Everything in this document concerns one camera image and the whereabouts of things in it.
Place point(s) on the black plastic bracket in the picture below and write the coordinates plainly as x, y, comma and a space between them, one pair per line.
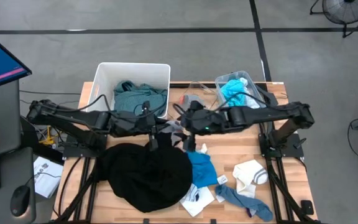
307, 207

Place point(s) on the papers on desk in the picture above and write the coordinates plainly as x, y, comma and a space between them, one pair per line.
47, 177

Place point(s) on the teal green cloth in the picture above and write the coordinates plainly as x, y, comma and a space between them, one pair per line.
135, 96

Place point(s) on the blue cloth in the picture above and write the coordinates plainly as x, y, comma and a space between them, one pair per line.
202, 169

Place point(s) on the black computer mouse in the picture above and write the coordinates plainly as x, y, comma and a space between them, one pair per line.
20, 200

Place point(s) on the black floor fan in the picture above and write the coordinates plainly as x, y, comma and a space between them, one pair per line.
346, 11

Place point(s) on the grey sock orange toe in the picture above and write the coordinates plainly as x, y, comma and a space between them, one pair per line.
194, 99

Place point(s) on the black aluminium rig frame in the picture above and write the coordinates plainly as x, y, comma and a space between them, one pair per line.
286, 193

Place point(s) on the small white cloth scrap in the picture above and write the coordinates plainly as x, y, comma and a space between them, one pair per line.
203, 149

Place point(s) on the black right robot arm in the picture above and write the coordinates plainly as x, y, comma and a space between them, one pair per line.
269, 113

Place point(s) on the white plastic bin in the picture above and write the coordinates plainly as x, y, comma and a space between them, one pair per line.
135, 71

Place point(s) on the cyan shirt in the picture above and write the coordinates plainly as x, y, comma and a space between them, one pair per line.
232, 91

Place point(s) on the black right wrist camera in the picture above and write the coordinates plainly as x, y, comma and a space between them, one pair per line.
196, 105

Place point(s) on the blue-grey sock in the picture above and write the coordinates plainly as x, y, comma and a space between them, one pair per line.
244, 202

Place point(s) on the white sheer cloth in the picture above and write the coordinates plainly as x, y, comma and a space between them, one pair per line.
254, 101

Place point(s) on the deep clear plastic container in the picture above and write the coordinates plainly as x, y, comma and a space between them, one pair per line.
228, 76

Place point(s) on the shallow clear plastic container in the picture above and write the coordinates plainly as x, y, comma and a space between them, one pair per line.
204, 88

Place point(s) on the white cloth dark label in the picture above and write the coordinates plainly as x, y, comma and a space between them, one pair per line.
197, 203

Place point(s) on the white sock grey stripes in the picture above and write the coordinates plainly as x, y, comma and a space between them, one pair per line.
247, 174

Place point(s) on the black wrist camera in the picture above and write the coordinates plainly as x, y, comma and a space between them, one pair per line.
196, 105
147, 109

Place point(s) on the white paper tag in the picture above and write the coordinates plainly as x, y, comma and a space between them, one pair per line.
222, 180
220, 198

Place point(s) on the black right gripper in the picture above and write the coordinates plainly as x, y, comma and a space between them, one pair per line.
202, 123

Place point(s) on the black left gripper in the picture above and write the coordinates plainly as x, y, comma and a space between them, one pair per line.
135, 126

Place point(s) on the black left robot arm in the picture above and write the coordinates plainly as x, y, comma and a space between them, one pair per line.
73, 116

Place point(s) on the grey cloth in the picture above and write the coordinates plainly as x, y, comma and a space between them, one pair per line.
174, 128

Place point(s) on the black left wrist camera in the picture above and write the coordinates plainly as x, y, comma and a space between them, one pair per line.
147, 109

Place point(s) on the large black cloth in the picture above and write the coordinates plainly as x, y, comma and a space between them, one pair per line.
141, 174

